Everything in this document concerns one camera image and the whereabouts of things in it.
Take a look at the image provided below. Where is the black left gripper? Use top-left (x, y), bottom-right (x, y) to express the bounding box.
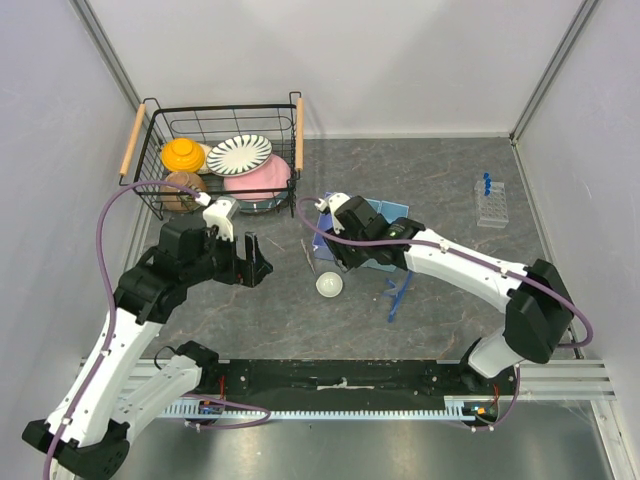
top-left (183, 224), bottom-right (273, 287)

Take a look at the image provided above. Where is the light blue front bin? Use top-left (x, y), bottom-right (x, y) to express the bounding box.
top-left (364, 199), bottom-right (409, 272)

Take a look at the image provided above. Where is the clear acrylic tube rack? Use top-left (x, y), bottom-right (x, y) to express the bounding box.
top-left (474, 180), bottom-right (509, 229)

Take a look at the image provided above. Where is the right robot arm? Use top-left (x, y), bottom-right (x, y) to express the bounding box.
top-left (315, 193), bottom-right (575, 394)

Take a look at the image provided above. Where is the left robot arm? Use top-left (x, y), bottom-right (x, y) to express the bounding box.
top-left (22, 215), bottom-right (273, 479)

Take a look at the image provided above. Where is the white dome lid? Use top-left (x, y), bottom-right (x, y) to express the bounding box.
top-left (315, 271), bottom-right (344, 298)

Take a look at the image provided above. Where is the pink plate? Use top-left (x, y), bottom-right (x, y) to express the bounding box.
top-left (223, 154), bottom-right (291, 201)

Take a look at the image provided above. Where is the brown ceramic bowl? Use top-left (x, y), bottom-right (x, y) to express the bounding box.
top-left (160, 172), bottom-right (206, 214)

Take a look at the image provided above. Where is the cream bowl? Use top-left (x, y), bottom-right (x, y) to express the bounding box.
top-left (197, 143), bottom-right (212, 175)

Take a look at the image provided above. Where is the striped white plate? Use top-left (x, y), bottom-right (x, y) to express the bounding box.
top-left (207, 134), bottom-right (273, 177)

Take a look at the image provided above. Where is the yellow bowl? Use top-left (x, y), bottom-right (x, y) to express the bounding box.
top-left (161, 138), bottom-right (206, 173)

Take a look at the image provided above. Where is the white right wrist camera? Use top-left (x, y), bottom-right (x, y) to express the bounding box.
top-left (313, 192), bottom-right (351, 237)

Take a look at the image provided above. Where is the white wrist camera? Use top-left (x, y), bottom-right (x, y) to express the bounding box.
top-left (313, 192), bottom-right (351, 237)
top-left (195, 192), bottom-right (239, 241)

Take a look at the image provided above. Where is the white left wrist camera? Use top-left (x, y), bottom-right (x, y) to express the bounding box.
top-left (195, 192), bottom-right (239, 241)

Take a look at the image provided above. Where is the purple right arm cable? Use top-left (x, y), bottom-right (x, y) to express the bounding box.
top-left (295, 197), bottom-right (595, 349)

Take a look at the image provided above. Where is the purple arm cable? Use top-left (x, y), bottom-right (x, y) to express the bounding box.
top-left (295, 197), bottom-right (595, 349)
top-left (42, 180), bottom-right (206, 480)

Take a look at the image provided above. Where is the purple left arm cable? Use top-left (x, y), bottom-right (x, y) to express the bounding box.
top-left (42, 180), bottom-right (206, 480)

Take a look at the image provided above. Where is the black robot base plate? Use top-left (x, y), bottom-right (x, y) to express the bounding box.
top-left (194, 359), bottom-right (516, 410)

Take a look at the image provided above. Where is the black wire basket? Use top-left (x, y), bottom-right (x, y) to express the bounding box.
top-left (119, 91), bottom-right (304, 218)

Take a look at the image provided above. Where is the light blue cable duct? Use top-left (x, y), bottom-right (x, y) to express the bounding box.
top-left (158, 397), bottom-right (497, 422)

